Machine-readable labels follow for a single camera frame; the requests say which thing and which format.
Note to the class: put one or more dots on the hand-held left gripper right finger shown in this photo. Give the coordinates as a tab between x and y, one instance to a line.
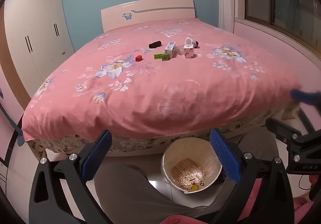
225	157

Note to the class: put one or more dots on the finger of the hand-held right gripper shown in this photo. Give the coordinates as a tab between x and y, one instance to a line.
302	96
278	127

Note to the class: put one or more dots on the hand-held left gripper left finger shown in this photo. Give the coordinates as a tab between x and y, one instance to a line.
96	157

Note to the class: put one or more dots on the white waste bin with liner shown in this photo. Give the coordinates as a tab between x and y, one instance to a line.
191	163

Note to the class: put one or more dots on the green box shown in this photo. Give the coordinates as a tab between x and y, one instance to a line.
161	56

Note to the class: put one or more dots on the yellow printed wrapper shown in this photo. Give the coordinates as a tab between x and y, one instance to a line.
188	173

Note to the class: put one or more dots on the pink floral bedsheet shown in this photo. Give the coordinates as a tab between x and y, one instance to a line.
150	93

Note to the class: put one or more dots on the red cube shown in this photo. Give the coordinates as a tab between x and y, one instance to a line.
138	58

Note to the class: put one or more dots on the white and red box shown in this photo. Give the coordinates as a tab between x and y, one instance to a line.
189	52

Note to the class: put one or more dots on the white and blue box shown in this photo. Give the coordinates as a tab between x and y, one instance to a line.
170	48

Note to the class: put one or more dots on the black cylinder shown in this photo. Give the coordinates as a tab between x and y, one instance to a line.
155	45

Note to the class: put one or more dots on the cream wardrobe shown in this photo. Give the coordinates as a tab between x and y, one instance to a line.
37	35

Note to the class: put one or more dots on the cream headboard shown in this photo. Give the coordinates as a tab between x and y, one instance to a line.
150	10

